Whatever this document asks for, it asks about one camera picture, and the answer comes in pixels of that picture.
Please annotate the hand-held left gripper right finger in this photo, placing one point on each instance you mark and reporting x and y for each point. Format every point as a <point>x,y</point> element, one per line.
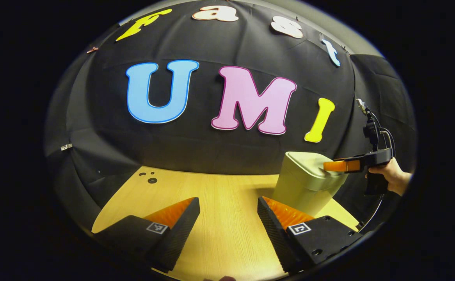
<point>276,234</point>

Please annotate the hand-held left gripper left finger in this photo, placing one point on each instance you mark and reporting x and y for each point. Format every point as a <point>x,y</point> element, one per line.
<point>178,234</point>

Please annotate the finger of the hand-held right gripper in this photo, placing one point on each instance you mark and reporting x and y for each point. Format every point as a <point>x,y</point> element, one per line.
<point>346,165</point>

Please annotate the pale green desktop garbage bin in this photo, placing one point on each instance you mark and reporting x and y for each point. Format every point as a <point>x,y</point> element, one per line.
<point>301,183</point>

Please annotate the silver cloth clip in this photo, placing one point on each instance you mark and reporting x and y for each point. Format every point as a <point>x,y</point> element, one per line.
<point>66,146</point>

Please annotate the black backdrop cloth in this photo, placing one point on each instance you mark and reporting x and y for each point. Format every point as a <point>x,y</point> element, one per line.
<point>212,43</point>

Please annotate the copper cloth clip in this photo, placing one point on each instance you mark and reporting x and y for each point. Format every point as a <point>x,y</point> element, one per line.
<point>92,49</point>

